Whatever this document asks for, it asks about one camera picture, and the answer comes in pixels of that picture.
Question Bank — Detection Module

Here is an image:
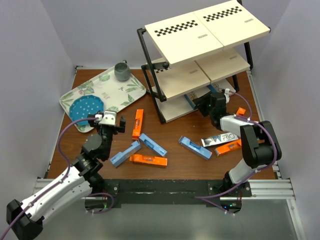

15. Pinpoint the silver toothpaste box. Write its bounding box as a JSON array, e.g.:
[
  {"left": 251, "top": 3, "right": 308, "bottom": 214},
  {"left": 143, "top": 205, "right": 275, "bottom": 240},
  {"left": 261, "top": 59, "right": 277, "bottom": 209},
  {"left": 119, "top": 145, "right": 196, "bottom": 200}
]
[
  {"left": 207, "top": 79, "right": 230, "bottom": 92},
  {"left": 184, "top": 90, "right": 207, "bottom": 110},
  {"left": 200, "top": 132, "right": 240, "bottom": 148}
]

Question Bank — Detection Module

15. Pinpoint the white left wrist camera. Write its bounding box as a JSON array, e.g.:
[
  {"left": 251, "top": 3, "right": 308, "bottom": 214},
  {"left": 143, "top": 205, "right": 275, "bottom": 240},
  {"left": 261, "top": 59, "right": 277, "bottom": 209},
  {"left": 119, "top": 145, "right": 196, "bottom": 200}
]
[{"left": 94, "top": 110, "right": 117, "bottom": 126}]

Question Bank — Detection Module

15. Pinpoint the orange toothpaste box right lower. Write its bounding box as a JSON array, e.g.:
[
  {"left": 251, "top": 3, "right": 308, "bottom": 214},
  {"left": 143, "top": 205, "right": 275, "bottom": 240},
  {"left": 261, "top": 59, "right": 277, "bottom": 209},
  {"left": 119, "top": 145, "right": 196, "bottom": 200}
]
[{"left": 214, "top": 139, "right": 242, "bottom": 157}]

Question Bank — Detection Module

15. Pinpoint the orange toothpaste box far right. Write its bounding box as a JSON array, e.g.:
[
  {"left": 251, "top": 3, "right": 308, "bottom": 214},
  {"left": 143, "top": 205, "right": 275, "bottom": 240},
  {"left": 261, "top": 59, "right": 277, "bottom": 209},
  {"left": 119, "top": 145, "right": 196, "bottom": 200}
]
[{"left": 236, "top": 107, "right": 246, "bottom": 117}]

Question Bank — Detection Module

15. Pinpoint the aluminium frame rail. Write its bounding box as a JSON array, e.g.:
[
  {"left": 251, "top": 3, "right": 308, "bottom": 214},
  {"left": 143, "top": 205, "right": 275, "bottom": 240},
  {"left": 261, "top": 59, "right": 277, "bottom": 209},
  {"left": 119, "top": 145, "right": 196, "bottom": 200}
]
[{"left": 32, "top": 174, "right": 296, "bottom": 201}]

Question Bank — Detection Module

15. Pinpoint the grey ceramic cup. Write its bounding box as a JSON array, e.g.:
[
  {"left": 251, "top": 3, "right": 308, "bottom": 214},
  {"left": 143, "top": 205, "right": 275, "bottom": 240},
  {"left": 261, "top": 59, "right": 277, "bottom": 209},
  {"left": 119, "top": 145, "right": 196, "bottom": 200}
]
[{"left": 114, "top": 60, "right": 131, "bottom": 82}]

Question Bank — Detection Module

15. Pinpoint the teal dotted plate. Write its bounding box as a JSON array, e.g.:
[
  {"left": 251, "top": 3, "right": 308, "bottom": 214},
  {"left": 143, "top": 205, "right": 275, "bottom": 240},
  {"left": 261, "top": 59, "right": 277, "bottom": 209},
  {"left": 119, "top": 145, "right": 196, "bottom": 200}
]
[{"left": 69, "top": 94, "right": 105, "bottom": 122}]

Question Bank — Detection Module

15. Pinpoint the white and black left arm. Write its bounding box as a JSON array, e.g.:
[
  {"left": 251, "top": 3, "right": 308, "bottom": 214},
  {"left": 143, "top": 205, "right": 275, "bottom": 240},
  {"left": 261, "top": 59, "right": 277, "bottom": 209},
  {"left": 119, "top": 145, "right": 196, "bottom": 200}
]
[{"left": 6, "top": 110, "right": 126, "bottom": 240}]

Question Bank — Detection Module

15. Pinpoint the orange toothpaste box bottom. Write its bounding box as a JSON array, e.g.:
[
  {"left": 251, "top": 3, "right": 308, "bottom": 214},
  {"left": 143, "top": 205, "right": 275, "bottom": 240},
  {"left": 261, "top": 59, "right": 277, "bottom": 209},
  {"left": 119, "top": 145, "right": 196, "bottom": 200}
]
[{"left": 129, "top": 154, "right": 168, "bottom": 167}]

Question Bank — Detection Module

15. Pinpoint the orange toothpaste box upright left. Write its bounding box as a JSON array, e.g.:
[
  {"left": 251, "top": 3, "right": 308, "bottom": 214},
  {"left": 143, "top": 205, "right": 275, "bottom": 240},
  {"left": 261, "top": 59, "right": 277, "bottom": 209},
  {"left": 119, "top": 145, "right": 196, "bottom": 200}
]
[{"left": 132, "top": 109, "right": 144, "bottom": 140}]

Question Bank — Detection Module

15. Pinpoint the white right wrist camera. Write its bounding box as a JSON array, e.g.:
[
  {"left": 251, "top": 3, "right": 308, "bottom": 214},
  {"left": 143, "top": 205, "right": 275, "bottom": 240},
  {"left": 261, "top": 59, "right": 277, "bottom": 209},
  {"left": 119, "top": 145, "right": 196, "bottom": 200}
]
[{"left": 221, "top": 88, "right": 234, "bottom": 104}]

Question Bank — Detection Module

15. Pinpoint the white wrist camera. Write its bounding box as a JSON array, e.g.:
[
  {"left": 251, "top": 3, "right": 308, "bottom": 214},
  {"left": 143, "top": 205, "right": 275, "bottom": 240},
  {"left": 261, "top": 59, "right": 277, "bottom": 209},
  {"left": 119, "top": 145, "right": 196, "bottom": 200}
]
[
  {"left": 94, "top": 110, "right": 117, "bottom": 126},
  {"left": 221, "top": 88, "right": 234, "bottom": 104}
]

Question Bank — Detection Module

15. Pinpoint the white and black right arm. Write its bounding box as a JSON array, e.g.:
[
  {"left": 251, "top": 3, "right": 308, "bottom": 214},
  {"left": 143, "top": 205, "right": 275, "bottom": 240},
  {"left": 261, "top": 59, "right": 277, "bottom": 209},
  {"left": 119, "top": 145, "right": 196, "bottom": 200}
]
[{"left": 193, "top": 91, "right": 282, "bottom": 198}]

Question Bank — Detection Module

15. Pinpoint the three-tier cream shelf rack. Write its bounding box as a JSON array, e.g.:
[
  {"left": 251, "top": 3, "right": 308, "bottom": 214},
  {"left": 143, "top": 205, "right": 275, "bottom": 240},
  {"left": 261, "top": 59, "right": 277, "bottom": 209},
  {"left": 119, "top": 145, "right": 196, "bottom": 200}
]
[{"left": 137, "top": 0, "right": 271, "bottom": 123}]

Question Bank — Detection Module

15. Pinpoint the leaf-patterned white tray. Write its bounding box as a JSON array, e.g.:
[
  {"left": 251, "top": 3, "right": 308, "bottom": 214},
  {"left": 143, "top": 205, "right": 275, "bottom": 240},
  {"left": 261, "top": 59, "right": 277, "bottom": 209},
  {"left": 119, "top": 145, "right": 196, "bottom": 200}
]
[{"left": 59, "top": 67, "right": 146, "bottom": 118}]

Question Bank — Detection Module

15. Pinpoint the blue toothpaste box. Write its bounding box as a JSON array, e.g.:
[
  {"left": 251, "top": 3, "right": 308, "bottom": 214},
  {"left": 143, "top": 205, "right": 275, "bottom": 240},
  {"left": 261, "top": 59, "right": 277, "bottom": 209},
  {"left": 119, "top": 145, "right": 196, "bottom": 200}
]
[
  {"left": 139, "top": 133, "right": 167, "bottom": 157},
  {"left": 178, "top": 136, "right": 212, "bottom": 160},
  {"left": 110, "top": 140, "right": 141, "bottom": 168}
]

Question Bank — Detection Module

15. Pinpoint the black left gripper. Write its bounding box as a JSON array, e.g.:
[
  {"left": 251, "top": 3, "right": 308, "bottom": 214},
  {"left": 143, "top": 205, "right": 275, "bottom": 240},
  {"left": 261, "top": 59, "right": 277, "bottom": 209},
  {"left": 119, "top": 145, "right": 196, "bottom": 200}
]
[{"left": 88, "top": 110, "right": 125, "bottom": 159}]

